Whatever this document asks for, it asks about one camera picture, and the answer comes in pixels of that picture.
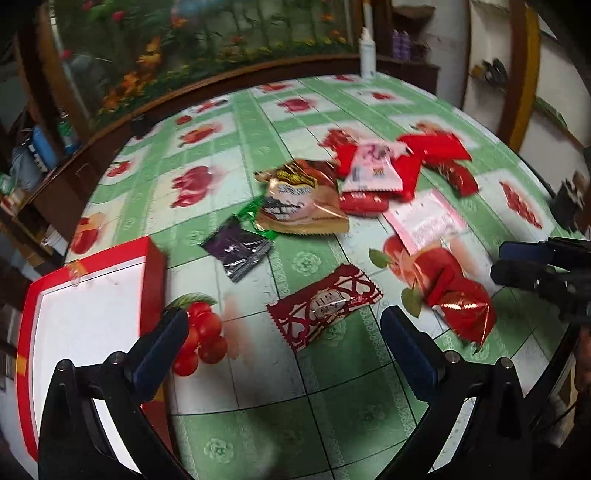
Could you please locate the wooden shelf cabinet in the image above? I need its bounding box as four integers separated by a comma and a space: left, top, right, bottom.
0, 106, 98, 278

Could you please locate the purple black snack packet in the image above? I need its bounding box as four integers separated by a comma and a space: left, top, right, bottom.
201, 216, 274, 283

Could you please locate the red box with white inside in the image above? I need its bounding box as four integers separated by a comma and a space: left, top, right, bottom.
14, 236, 176, 480

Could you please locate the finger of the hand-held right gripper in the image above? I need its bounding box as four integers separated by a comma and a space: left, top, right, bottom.
499, 237, 588, 265
490, 260, 579, 302

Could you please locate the blue container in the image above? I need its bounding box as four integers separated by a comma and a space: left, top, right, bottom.
28, 127, 58, 171

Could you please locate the dark small box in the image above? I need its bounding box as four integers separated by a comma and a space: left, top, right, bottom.
549, 173, 589, 232

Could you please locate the gold brown snack bag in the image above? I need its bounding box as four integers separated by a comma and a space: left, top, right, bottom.
254, 159, 351, 237

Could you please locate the large red packet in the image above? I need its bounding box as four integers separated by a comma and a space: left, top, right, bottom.
333, 144, 422, 201
398, 131, 472, 163

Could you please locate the green white package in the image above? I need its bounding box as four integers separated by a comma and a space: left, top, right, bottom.
58, 113, 79, 153

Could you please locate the pink white snack packet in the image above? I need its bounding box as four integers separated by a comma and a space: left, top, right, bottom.
382, 190, 469, 254
339, 142, 409, 195

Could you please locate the white spray bottle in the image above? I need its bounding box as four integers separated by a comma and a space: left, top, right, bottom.
359, 27, 378, 79

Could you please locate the dark wooden side cabinet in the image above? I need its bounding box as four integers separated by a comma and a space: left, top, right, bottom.
376, 0, 441, 95

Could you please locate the red packet with white dots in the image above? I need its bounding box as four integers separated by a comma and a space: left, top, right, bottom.
339, 191, 391, 217

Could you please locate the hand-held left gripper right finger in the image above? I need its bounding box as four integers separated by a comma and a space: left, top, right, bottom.
379, 305, 543, 480

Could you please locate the green fruit-print tablecloth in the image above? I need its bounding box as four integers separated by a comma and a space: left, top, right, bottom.
65, 74, 583, 480

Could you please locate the small red snack packet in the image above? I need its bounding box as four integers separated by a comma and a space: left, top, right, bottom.
425, 159, 480, 197
413, 247, 465, 305

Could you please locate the dark wall ornament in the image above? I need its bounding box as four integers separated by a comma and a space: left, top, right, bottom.
478, 58, 509, 86

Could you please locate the green snack packet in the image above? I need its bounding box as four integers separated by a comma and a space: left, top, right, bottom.
236, 196, 278, 241

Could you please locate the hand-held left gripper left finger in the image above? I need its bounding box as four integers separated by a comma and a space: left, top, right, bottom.
38, 307, 195, 480

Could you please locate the dark red heart-pattern packet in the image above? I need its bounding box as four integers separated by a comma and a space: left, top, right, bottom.
265, 264, 385, 354

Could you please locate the shiny red foil packet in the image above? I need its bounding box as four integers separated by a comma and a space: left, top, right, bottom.
434, 286, 498, 347

